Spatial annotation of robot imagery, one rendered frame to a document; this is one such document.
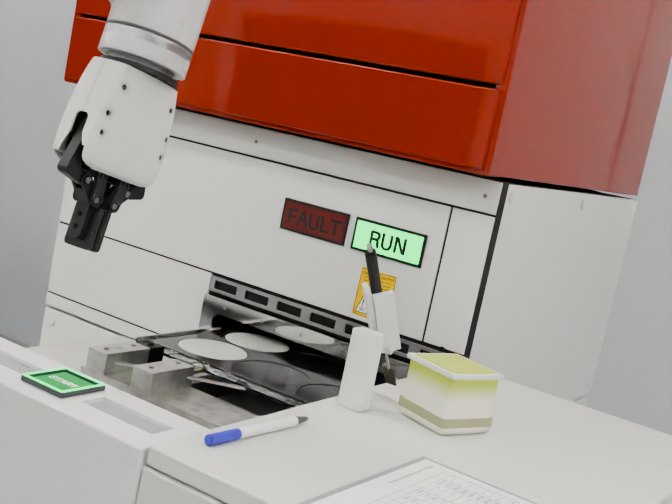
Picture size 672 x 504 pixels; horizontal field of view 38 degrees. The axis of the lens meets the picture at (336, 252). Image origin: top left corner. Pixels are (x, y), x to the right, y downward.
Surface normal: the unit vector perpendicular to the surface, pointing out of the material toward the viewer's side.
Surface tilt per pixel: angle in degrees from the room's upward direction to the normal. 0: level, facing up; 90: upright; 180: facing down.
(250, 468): 0
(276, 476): 0
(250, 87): 90
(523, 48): 90
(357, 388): 90
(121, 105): 88
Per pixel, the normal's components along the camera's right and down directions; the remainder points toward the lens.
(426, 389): -0.79, -0.07
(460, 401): 0.58, 0.23
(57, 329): -0.52, 0.01
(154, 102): 0.84, 0.26
